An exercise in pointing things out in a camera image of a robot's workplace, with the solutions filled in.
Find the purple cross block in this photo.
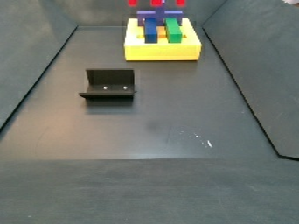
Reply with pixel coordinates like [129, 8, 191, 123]
[136, 3, 183, 26]

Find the black angle bracket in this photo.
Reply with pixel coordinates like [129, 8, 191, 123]
[79, 68, 136, 99]

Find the green bar block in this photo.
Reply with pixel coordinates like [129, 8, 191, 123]
[164, 17, 183, 44]

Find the blue bar block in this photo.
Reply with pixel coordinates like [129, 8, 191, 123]
[144, 18, 157, 44]

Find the red block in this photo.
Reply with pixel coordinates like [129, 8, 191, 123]
[127, 0, 185, 7]

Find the yellow base board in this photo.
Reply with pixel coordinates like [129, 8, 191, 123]
[124, 18, 201, 61]

